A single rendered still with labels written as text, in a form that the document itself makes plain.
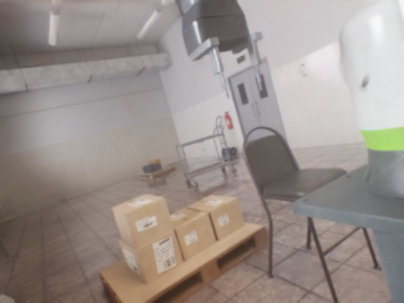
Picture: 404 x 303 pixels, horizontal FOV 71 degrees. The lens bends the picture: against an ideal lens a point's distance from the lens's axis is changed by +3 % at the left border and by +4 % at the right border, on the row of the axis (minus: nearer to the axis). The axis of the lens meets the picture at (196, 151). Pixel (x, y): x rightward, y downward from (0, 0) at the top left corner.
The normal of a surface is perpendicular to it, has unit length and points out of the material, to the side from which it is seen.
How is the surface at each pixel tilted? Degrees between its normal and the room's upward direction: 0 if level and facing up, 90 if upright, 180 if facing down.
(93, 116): 90
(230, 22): 90
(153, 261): 90
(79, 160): 90
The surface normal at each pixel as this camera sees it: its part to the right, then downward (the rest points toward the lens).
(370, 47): -0.83, 0.27
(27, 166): 0.49, -0.07
